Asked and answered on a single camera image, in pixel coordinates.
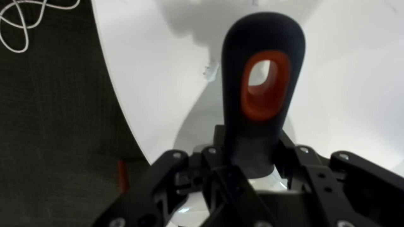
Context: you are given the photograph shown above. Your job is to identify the thin white cable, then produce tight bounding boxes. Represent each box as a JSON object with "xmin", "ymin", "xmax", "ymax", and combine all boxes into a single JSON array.
[{"xmin": 0, "ymin": 0, "xmax": 80, "ymax": 54}]

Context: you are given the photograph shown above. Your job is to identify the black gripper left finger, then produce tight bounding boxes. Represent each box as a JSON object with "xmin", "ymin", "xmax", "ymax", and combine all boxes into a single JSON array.
[{"xmin": 92, "ymin": 124, "xmax": 270, "ymax": 227}]

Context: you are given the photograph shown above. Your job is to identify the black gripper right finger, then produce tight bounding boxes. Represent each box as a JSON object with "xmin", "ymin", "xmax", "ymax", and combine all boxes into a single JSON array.
[{"xmin": 276, "ymin": 130, "xmax": 404, "ymax": 227}]

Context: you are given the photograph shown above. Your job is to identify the black handle with orange ring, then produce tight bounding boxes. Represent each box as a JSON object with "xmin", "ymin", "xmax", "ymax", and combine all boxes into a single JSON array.
[{"xmin": 219, "ymin": 11, "xmax": 306, "ymax": 179}]

